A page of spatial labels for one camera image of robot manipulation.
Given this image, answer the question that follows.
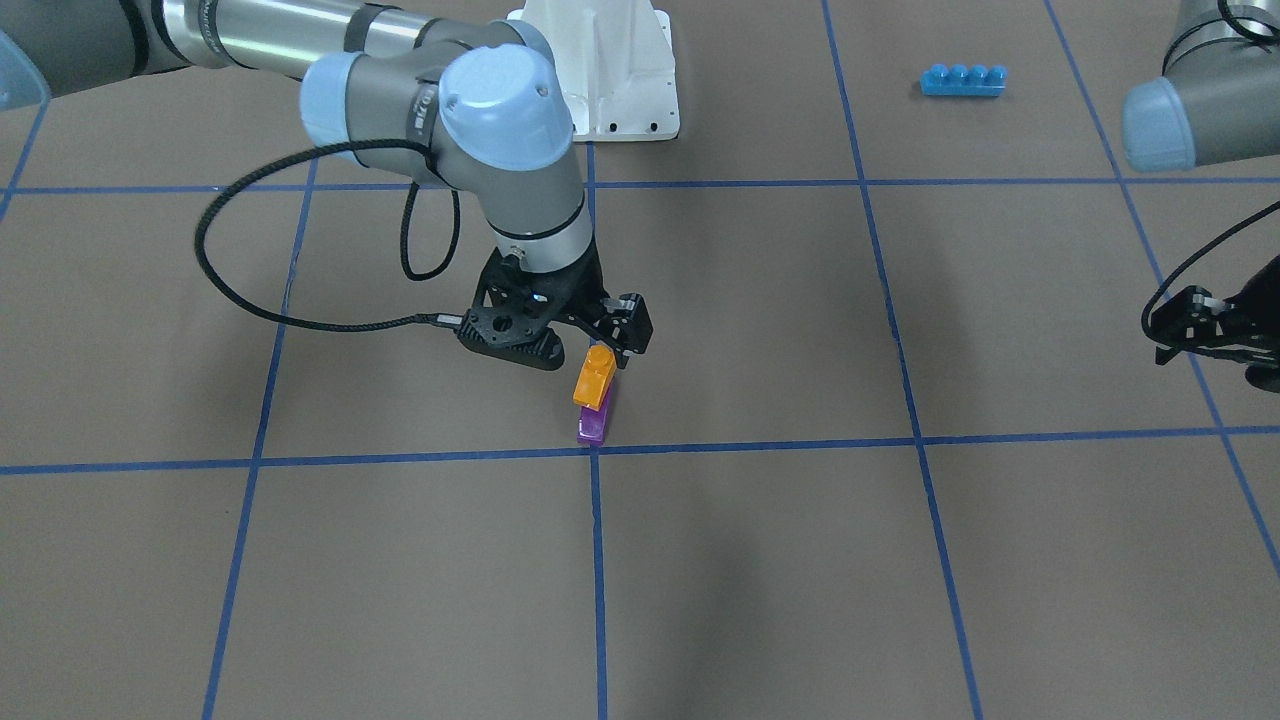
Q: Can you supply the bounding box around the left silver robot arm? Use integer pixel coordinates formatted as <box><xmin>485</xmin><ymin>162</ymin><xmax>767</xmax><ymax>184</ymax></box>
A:
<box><xmin>1123</xmin><ymin>1</ymin><xmax>1279</xmax><ymax>173</ymax></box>

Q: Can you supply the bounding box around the long blue block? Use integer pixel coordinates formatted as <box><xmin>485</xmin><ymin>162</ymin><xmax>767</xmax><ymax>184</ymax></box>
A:
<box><xmin>918</xmin><ymin>63</ymin><xmax>1009</xmax><ymax>97</ymax></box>

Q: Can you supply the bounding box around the orange trapezoid block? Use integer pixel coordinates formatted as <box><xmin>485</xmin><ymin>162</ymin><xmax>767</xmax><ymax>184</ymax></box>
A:
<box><xmin>572</xmin><ymin>345</ymin><xmax>618</xmax><ymax>411</ymax></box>

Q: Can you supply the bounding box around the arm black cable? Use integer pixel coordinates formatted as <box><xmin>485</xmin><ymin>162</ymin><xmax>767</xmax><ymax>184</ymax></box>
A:
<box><xmin>195</xmin><ymin>138</ymin><xmax>481</xmax><ymax>333</ymax></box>
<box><xmin>1140</xmin><ymin>199</ymin><xmax>1280</xmax><ymax>331</ymax></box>

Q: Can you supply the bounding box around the white camera pillar stand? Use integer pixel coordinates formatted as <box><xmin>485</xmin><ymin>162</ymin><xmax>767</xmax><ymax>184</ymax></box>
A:
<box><xmin>507</xmin><ymin>1</ymin><xmax>681</xmax><ymax>143</ymax></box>

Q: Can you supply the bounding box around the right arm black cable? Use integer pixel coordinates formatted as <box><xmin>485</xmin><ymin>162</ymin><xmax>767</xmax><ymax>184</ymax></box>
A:
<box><xmin>195</xmin><ymin>138</ymin><xmax>481</xmax><ymax>333</ymax></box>

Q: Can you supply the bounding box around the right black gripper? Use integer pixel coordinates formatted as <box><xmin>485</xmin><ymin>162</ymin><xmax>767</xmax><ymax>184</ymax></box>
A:
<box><xmin>477</xmin><ymin>242</ymin><xmax>653</xmax><ymax>372</ymax></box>

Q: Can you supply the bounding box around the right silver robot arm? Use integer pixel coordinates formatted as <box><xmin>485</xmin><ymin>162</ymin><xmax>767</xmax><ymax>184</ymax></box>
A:
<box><xmin>1</xmin><ymin>1</ymin><xmax>653</xmax><ymax>372</ymax></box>

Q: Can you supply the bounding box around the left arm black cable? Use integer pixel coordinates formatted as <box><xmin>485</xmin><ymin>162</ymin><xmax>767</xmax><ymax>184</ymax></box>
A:
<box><xmin>1140</xmin><ymin>199</ymin><xmax>1280</xmax><ymax>331</ymax></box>

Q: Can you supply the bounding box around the purple block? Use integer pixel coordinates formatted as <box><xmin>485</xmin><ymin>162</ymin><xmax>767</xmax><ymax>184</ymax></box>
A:
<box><xmin>576</xmin><ymin>387</ymin><xmax>614</xmax><ymax>447</ymax></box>

